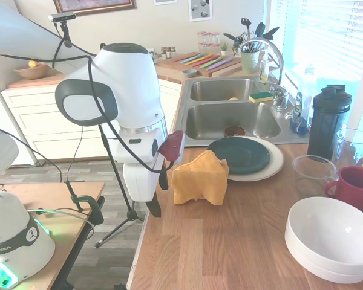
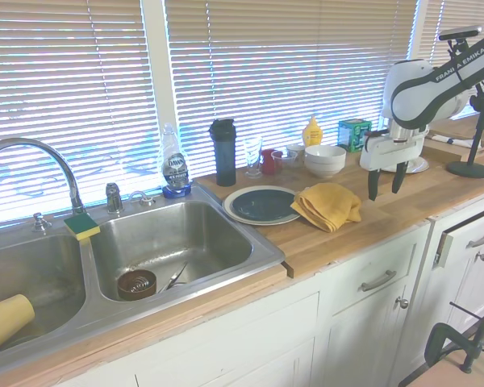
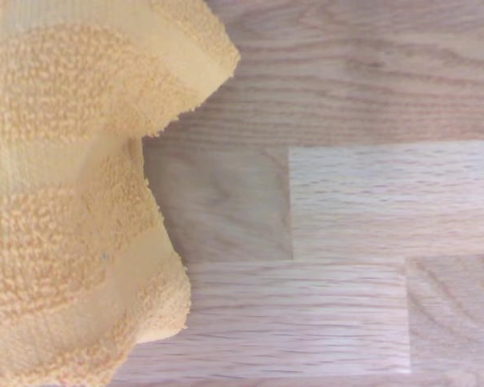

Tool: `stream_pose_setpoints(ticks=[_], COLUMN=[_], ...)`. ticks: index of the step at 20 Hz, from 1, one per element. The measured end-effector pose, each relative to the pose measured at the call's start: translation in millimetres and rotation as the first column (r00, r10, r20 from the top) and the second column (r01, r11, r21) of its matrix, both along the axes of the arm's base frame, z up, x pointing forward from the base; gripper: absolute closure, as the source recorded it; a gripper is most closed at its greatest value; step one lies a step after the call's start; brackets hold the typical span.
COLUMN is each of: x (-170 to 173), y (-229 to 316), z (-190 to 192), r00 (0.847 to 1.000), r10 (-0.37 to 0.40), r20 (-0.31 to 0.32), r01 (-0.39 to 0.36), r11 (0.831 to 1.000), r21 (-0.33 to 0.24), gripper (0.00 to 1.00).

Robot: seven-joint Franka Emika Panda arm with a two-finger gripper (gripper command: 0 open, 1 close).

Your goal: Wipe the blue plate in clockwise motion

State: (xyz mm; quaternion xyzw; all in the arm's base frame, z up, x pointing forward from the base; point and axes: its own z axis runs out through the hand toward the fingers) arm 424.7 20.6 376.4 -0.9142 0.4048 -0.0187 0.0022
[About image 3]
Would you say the yellow terry towel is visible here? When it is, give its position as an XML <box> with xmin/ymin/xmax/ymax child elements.
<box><xmin>0</xmin><ymin>0</ymin><xmax>242</xmax><ymax>387</ymax></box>

